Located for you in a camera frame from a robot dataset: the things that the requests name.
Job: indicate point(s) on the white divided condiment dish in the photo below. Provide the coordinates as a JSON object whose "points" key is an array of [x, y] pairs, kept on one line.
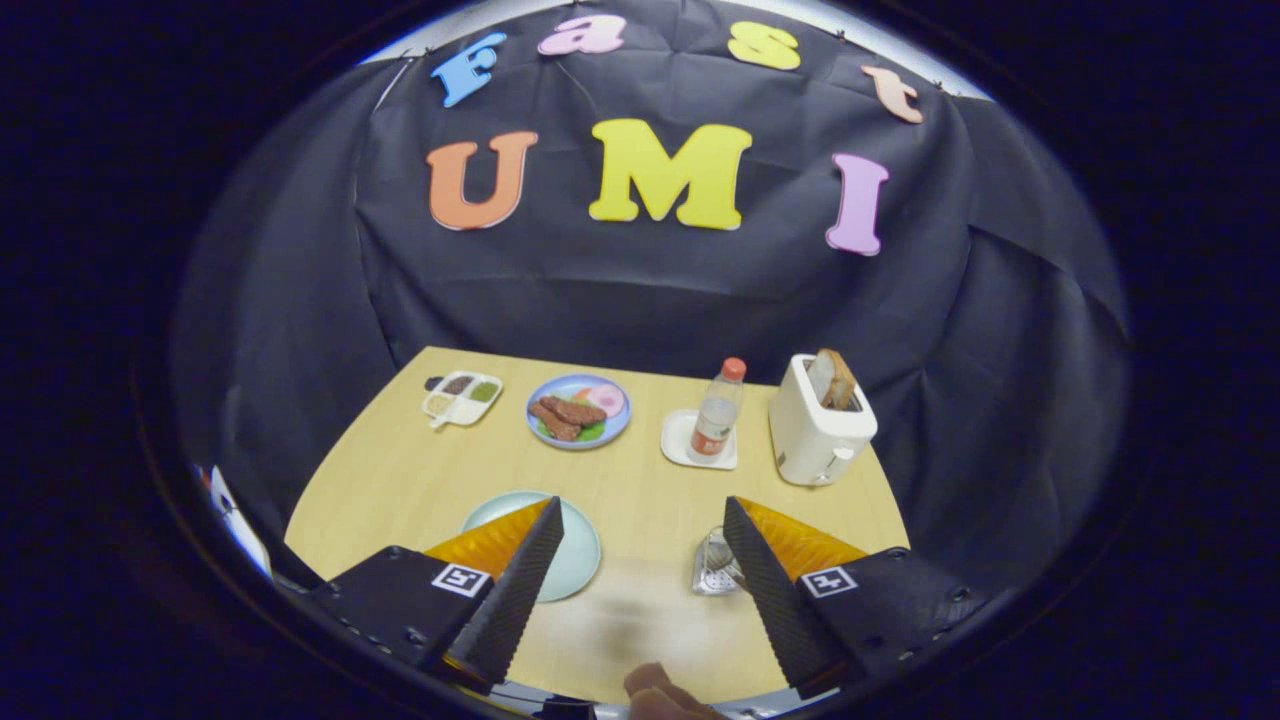
{"points": [[460, 405]]}

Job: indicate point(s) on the clear water bottle red cap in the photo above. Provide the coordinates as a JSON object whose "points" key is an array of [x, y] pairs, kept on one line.
{"points": [[715, 420]]}

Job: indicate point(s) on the pink ham slice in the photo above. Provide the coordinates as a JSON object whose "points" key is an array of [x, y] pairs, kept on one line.
{"points": [[608, 398]]}

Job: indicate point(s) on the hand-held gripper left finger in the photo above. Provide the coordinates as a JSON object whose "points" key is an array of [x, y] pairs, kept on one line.
{"points": [[520, 595]]}

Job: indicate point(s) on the green lettuce leaf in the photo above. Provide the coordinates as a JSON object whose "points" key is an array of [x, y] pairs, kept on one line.
{"points": [[592, 432]]}

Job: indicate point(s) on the white square coaster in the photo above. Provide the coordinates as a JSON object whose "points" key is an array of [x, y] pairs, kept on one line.
{"points": [[676, 440]]}

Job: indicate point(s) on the white toaster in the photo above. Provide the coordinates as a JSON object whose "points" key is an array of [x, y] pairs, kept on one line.
{"points": [[805, 440]]}

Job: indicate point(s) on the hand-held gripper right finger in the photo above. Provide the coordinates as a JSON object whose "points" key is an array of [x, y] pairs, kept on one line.
{"points": [[775, 600]]}

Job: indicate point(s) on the brown meat slice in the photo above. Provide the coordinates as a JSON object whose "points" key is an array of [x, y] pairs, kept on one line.
{"points": [[575, 411], [553, 425]]}

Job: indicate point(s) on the toasted bread slice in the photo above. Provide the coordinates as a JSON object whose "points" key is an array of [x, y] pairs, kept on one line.
{"points": [[835, 380]]}

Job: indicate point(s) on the light green plate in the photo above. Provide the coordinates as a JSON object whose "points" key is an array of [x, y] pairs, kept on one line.
{"points": [[578, 560]]}

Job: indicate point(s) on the blue plate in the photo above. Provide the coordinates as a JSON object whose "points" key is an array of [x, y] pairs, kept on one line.
{"points": [[545, 390]]}

